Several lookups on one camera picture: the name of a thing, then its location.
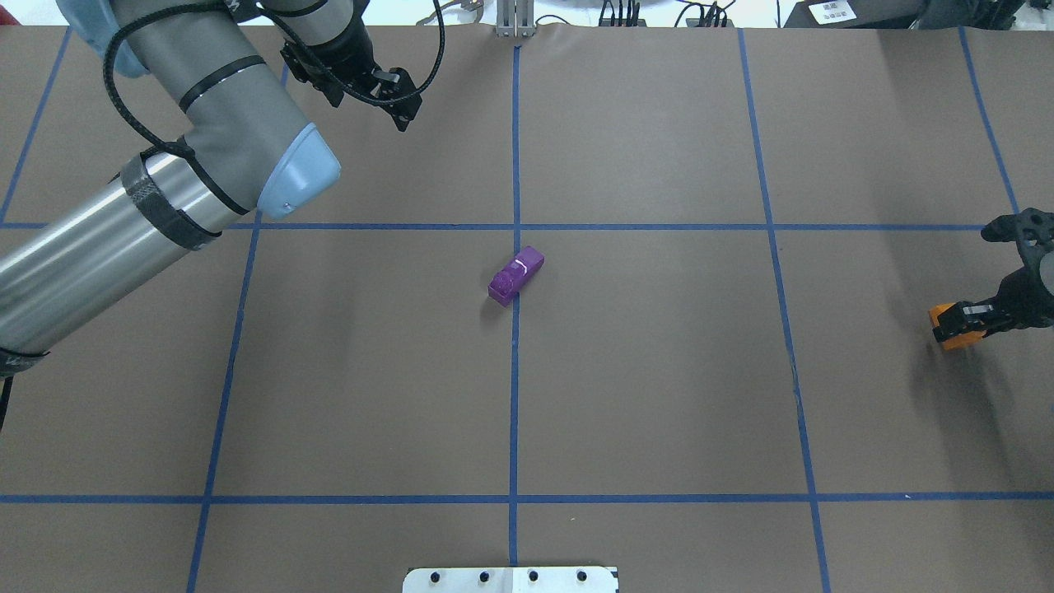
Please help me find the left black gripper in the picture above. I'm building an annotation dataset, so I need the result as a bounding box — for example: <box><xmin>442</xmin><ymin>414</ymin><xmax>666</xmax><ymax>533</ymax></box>
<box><xmin>280</xmin><ymin>24</ymin><xmax>422</xmax><ymax>133</ymax></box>

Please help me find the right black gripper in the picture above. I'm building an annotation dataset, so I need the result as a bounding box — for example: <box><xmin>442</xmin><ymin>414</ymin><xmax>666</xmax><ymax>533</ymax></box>
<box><xmin>932</xmin><ymin>268</ymin><xmax>1053</xmax><ymax>342</ymax></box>

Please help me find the orange trapezoid block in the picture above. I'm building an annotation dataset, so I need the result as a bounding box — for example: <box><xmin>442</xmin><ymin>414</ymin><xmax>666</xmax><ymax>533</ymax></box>
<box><xmin>928</xmin><ymin>301</ymin><xmax>990</xmax><ymax>352</ymax></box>

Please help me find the purple trapezoid block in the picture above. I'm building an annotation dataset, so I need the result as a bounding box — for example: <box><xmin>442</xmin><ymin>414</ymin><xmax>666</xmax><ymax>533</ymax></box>
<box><xmin>487</xmin><ymin>246</ymin><xmax>546</xmax><ymax>307</ymax></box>

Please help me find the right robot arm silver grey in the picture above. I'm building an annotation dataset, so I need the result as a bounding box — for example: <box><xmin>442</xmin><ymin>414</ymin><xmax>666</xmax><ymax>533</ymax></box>
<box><xmin>928</xmin><ymin>253</ymin><xmax>1053</xmax><ymax>350</ymax></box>

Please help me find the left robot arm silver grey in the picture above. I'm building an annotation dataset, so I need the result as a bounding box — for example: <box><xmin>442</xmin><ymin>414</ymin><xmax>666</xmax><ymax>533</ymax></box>
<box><xmin>2</xmin><ymin>1</ymin><xmax>425</xmax><ymax>406</ymax></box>

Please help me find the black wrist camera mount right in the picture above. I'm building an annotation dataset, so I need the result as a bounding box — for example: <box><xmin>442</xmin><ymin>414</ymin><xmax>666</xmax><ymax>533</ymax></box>
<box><xmin>980</xmin><ymin>207</ymin><xmax>1053</xmax><ymax>268</ymax></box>

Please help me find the aluminium frame post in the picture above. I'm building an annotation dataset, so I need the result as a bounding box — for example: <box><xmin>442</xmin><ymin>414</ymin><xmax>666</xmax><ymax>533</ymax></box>
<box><xmin>496</xmin><ymin>0</ymin><xmax>536</xmax><ymax>38</ymax></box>

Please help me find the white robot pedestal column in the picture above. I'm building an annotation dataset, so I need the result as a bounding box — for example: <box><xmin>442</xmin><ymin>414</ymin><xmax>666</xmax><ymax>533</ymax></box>
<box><xmin>402</xmin><ymin>566</ymin><xmax>620</xmax><ymax>592</ymax></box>

